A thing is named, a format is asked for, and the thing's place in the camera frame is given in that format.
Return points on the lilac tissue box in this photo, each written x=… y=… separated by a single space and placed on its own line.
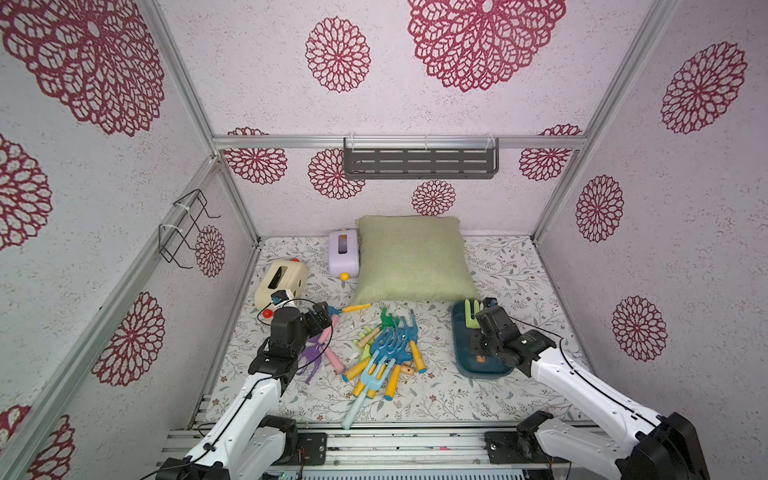
x=343 y=254

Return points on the cream tissue box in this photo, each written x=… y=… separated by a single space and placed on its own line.
x=283 y=274

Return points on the purple rake pink handle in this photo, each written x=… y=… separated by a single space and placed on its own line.
x=318 y=349

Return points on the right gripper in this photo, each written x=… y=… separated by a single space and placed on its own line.
x=489 y=318

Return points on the grey wall shelf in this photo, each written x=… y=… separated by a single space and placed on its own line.
x=421 y=163

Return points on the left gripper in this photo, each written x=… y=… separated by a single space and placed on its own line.
x=322 y=315

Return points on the teal storage box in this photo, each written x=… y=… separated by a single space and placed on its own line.
x=467 y=335

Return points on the metal base rail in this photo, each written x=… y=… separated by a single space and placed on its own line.
x=461 y=450

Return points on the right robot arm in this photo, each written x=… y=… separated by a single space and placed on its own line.
x=636 y=442

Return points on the black wire rack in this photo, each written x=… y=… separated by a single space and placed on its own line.
x=172 y=237

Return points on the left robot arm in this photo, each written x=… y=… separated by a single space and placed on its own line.
x=247 y=440

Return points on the green pillow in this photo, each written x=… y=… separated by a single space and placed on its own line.
x=412 y=258

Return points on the light blue fork rake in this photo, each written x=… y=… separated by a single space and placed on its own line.
x=372 y=378

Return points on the green rake wooden handle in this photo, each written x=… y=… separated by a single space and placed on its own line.
x=386 y=320

